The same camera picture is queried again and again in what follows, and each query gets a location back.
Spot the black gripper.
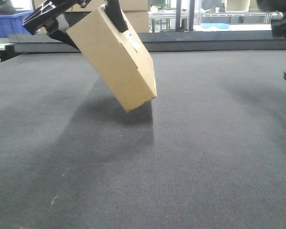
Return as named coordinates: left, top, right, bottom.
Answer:
left=23, top=0, right=128, bottom=50

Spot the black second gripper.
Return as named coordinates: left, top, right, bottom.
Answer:
left=257, top=0, right=286, bottom=39

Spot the brown cardboard package box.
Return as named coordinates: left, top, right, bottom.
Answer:
left=66, top=5, right=157, bottom=112

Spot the large printed cardboard box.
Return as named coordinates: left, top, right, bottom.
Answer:
left=39, top=10, right=150, bottom=34

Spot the white barcode label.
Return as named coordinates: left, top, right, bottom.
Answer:
left=125, top=32, right=141, bottom=52

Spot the light blue tray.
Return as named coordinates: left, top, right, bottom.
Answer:
left=200, top=23, right=230, bottom=30

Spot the dark grey foam mat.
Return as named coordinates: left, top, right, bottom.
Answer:
left=9, top=31, right=286, bottom=53

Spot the blue plastic crate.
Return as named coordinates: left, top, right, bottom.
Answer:
left=0, top=10, right=33, bottom=38

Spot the dark bag in crate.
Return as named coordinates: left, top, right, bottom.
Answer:
left=0, top=0, right=17, bottom=15

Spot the black vertical post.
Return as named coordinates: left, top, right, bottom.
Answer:
left=175, top=0, right=182, bottom=32

